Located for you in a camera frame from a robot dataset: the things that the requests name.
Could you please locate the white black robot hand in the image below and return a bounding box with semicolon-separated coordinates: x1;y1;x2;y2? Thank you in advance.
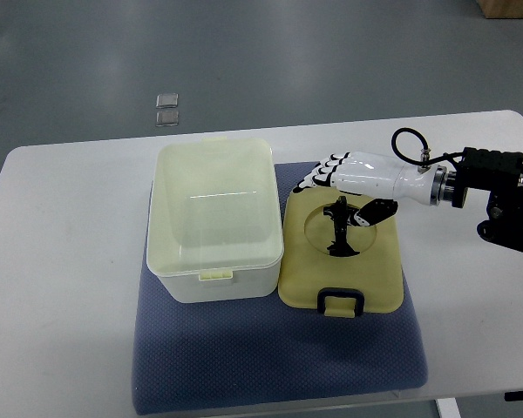
293;152;448;226

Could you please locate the yellow box lid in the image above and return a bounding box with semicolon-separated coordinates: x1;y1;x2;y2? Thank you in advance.
278;187;404;318

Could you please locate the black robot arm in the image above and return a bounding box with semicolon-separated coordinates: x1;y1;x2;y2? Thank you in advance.
441;147;523;253

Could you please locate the white storage box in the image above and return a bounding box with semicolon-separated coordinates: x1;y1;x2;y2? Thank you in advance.
146;138;284;303

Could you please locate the cardboard box corner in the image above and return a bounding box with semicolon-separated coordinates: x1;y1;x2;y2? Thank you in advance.
477;0;523;19

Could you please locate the upper floor socket plate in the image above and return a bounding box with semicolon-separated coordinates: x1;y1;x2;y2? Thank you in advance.
156;92;179;109

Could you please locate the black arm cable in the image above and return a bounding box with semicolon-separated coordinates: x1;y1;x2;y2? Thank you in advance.
391;127;465;173

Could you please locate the black table bracket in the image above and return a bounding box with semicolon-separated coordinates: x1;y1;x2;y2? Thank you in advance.
504;390;523;402

